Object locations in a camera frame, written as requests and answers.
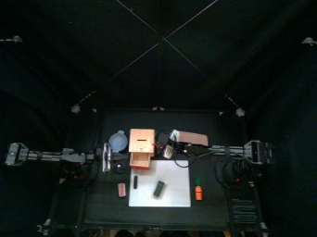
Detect blue round plate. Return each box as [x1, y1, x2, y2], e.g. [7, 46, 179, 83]
[109, 130, 131, 153]

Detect dark green sushi roll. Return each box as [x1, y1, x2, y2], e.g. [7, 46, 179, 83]
[153, 180, 167, 198]

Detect white cutting board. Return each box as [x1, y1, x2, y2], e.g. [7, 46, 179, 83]
[127, 159, 193, 208]

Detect brown flat wooden block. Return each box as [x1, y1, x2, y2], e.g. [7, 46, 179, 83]
[177, 131, 210, 147]

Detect wooden box with slot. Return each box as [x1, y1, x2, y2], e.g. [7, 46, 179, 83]
[127, 128, 158, 155]

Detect wooden drawer with red front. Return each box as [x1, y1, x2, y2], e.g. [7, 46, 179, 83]
[129, 152, 153, 170]

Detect pink red toy block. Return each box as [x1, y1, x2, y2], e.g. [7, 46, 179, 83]
[117, 182, 127, 198]

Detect orange toy carrot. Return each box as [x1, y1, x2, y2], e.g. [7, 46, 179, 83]
[194, 177, 205, 202]

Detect black cable loop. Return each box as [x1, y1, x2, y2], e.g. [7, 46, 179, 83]
[173, 151, 216, 169]

